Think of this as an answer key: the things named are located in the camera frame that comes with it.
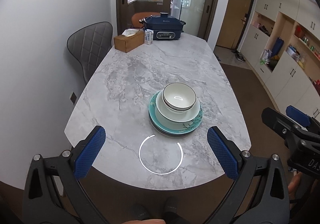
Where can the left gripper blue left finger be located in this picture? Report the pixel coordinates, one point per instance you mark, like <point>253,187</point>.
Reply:
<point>86,151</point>

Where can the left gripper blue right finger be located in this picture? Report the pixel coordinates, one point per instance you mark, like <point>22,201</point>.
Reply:
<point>226,152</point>

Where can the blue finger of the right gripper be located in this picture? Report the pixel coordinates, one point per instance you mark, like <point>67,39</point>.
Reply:
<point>298,116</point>
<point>279,123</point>

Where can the small teal rim plate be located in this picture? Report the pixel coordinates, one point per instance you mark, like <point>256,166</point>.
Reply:
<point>152,104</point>

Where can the large white bowl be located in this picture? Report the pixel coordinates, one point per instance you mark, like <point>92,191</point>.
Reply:
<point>176,116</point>

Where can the large teal rim plate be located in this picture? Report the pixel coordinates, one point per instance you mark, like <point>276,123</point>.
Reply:
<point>175,128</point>

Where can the floral cream bowl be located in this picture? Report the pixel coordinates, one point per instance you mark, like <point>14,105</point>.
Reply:
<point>179,89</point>

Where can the medium white bowl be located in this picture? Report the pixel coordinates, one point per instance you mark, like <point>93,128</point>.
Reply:
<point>178,102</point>

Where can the grey rim plate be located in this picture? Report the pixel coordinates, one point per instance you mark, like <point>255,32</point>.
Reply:
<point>166,133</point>

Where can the operator hand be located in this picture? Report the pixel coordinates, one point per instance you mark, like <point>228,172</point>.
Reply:
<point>294,185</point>

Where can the dark sneakers pair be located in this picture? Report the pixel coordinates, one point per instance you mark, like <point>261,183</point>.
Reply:
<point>238,56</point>

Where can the blue bag on shelf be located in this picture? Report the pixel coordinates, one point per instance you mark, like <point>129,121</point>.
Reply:
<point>277,46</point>

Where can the grey quilted chair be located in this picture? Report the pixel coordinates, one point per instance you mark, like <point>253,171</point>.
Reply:
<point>89,46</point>

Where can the wooden tissue box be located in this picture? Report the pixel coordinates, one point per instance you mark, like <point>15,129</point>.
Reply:
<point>129,40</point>

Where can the brown entrance door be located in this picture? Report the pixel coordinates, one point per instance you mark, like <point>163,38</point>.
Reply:
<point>234,23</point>

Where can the small milk carton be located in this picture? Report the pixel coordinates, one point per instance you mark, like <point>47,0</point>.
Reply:
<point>148,36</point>

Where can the orange chair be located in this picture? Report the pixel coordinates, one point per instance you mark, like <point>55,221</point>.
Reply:
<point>135,20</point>

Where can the navy electric cooker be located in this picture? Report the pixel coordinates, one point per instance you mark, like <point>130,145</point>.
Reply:
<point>164,27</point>

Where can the white wall cabinet unit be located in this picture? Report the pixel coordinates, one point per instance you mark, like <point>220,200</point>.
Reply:
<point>292,76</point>

